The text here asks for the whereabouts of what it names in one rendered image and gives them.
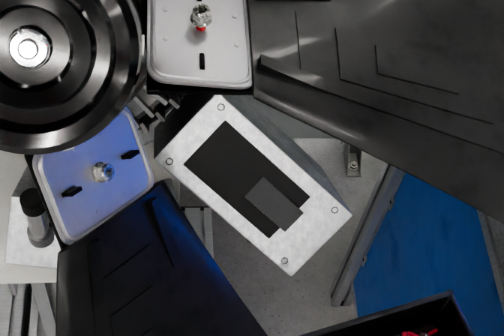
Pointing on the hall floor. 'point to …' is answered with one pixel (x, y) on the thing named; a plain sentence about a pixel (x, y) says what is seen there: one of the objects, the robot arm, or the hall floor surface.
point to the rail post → (364, 235)
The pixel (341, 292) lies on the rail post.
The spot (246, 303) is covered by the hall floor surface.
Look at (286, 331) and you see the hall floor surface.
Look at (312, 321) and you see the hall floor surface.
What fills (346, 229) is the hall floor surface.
